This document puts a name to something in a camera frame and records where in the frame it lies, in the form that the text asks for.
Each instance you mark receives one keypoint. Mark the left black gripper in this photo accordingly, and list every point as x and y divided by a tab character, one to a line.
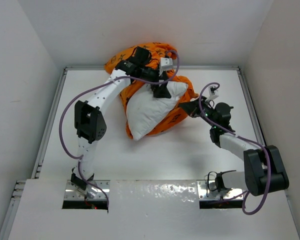
160	91

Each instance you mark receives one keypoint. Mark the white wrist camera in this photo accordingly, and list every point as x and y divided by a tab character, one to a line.
166	64
213	92

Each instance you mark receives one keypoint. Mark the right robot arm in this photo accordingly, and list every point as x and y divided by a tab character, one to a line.
264	170

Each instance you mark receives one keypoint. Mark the orange patterned pillowcase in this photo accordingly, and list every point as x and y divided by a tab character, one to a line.
158	50

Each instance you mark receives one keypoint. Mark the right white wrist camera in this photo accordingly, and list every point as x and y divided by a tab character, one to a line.
213	92

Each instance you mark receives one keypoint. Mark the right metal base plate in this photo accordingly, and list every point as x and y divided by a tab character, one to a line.
207	191

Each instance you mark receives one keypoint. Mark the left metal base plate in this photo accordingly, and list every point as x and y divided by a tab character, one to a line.
74	193

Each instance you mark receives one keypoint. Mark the metal base plate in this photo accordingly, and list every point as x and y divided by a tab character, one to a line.
207	191
74	193

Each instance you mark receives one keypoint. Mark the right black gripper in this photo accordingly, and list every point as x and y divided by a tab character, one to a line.
191	107

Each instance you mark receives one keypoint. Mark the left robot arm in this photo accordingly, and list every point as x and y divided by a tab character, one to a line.
89	119

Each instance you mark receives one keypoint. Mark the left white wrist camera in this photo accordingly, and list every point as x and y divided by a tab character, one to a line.
166	64

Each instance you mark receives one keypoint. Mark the white pillow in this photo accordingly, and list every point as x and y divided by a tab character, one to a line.
147	115

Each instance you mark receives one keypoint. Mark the aluminium table frame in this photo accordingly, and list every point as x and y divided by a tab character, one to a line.
154	185

